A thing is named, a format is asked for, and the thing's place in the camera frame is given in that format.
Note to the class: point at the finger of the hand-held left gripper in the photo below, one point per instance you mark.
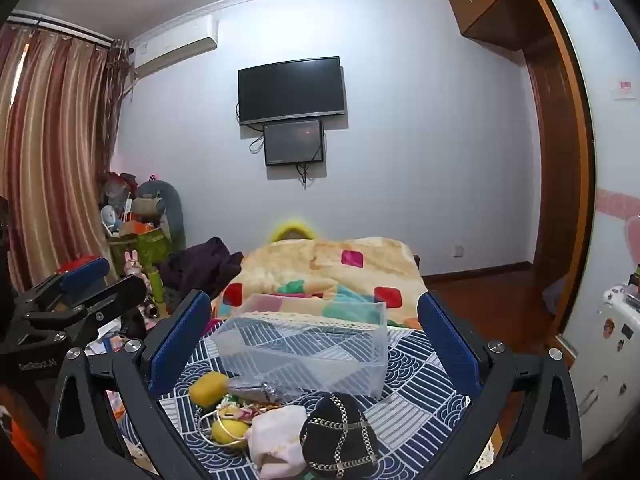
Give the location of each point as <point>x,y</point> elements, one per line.
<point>82,274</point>
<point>117,291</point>

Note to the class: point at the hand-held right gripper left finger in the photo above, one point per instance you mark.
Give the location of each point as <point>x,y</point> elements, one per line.
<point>179,342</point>

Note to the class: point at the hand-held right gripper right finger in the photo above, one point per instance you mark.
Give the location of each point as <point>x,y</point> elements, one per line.
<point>446,342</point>

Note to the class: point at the yellow round sponge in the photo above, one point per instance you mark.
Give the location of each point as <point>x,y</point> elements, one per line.
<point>207,388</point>

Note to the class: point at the clear plastic storage box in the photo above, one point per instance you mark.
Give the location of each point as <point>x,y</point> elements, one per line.
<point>305,347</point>

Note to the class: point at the pale pink cloth pouch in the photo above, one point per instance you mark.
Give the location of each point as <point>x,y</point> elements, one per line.
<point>277,442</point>

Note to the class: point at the pink bunny toy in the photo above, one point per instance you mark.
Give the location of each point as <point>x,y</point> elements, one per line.
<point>132,264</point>

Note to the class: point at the green bottle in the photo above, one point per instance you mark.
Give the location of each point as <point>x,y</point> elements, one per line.
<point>156,287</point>

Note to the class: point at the green cardboard box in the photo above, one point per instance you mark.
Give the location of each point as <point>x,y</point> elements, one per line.
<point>142,250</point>

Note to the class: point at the blue patterned bed sheet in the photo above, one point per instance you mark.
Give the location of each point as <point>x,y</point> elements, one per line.
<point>420,410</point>

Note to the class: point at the dark purple cloth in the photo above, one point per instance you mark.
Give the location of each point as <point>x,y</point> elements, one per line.
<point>197,270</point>

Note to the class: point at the small colourful plush charm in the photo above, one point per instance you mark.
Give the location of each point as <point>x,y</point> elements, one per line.
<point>239,408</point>

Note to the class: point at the silver grey pouch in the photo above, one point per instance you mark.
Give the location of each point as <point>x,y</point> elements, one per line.
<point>256,391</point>

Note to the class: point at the grey plush toy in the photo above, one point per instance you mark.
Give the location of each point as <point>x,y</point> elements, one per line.
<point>162,205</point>

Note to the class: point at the striped red curtain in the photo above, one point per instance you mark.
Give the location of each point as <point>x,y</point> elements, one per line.
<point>55,150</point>

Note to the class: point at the patchwork fleece blanket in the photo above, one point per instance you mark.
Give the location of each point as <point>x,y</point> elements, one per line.
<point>325,267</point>

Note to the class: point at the white appliance with stickers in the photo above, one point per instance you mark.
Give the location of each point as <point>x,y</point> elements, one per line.
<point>620,305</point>

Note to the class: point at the white sliding wardrobe door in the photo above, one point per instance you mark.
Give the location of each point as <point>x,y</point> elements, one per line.
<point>607,160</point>

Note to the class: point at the white air conditioner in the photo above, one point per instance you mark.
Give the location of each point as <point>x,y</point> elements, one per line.
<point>175,45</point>

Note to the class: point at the curtain rod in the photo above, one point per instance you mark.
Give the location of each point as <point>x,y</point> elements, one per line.
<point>60,25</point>

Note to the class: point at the wooden overhead cabinet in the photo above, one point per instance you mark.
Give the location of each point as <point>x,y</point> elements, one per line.
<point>487,5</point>

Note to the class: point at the wall outlet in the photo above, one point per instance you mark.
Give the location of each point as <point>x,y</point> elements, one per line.
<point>457,251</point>

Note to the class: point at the wooden wardrobe frame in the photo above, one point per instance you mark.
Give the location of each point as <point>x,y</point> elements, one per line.
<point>565,170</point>

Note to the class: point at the small wall monitor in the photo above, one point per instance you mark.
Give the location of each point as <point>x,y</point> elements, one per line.
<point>294,142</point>

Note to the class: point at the large wall television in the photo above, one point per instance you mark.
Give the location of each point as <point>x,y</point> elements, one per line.
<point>292,90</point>

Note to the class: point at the red white wall sticker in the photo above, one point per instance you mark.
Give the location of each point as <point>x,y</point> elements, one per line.
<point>624,88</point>

